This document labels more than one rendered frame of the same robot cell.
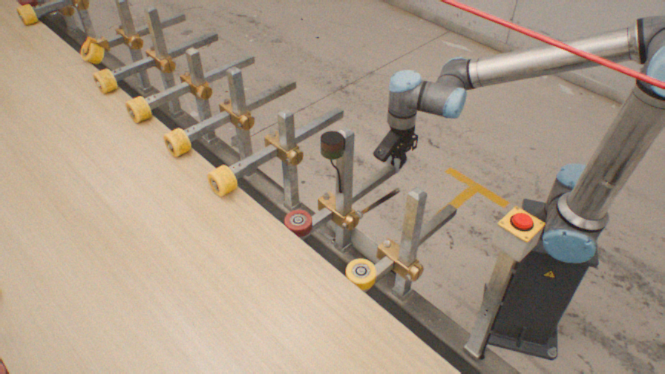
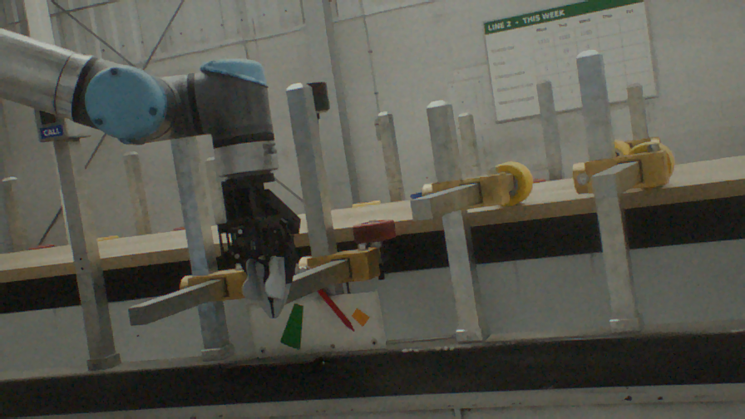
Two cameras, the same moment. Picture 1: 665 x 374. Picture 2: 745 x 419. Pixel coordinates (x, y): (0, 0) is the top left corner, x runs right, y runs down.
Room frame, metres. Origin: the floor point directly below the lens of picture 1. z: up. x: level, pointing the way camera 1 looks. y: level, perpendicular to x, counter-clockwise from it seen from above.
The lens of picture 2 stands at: (2.67, -0.57, 1.03)
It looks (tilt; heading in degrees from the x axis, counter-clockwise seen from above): 3 degrees down; 158
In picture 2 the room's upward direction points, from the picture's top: 9 degrees counter-clockwise
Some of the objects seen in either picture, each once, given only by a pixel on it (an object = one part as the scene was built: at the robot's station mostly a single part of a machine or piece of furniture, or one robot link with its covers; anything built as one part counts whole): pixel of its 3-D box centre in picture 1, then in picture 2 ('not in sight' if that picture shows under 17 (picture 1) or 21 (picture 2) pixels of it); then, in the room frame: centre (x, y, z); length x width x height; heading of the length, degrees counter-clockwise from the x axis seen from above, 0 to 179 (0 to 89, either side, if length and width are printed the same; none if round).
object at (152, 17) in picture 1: (164, 64); not in sight; (1.79, 0.69, 0.93); 0.03 x 0.03 x 0.48; 45
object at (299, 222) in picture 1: (298, 231); (377, 249); (1.00, 0.12, 0.85); 0.08 x 0.08 x 0.11
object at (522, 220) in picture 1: (522, 222); not in sight; (0.72, -0.37, 1.22); 0.04 x 0.04 x 0.02
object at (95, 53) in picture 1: (92, 53); not in sight; (1.88, 1.01, 0.93); 0.09 x 0.08 x 0.09; 135
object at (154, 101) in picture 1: (198, 81); not in sight; (1.65, 0.53, 0.95); 0.50 x 0.04 x 0.04; 135
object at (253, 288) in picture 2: (401, 163); (255, 289); (1.31, -0.21, 0.86); 0.06 x 0.03 x 0.09; 134
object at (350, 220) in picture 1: (338, 212); (338, 267); (1.09, 0.00, 0.85); 0.13 x 0.06 x 0.05; 45
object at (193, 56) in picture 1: (203, 106); not in sight; (1.61, 0.52, 0.86); 0.03 x 0.03 x 0.48; 45
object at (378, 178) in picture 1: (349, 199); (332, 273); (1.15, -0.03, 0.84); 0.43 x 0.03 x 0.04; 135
